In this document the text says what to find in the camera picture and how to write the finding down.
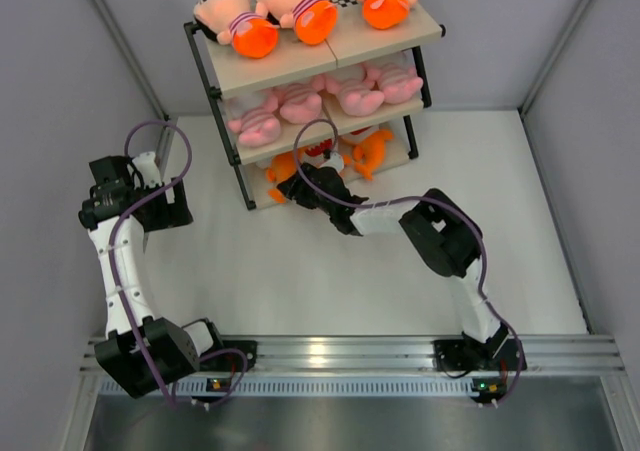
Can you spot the aluminium mounting rail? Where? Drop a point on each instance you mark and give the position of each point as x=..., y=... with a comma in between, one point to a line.
x=545, y=354

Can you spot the pink striped plush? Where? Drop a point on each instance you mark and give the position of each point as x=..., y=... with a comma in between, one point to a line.
x=353, y=91
x=398, y=82
x=299, y=103
x=251, y=117

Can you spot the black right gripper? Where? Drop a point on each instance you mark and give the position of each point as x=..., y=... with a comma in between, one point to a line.
x=292, y=189

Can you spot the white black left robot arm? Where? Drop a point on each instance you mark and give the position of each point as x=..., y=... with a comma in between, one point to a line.
x=142, y=350

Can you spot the black-haired boy doll plush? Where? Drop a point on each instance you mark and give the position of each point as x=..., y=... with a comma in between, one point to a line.
x=239, y=24

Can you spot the small boy doll plush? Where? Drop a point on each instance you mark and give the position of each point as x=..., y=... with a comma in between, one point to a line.
x=312, y=21

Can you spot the orange shark plush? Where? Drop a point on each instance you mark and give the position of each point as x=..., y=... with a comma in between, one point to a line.
x=368, y=148
x=315, y=154
x=279, y=169

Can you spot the beige black three-tier shelf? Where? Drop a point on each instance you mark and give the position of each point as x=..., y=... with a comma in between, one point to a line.
x=289, y=78

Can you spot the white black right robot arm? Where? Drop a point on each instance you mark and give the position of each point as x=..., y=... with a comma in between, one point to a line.
x=448, y=242

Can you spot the white slotted cable duct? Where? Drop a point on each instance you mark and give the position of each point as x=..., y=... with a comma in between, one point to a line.
x=376, y=386

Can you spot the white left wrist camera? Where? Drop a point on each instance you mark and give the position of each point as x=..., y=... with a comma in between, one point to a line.
x=147, y=170

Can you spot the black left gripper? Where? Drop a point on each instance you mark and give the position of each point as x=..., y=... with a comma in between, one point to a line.
x=171, y=214

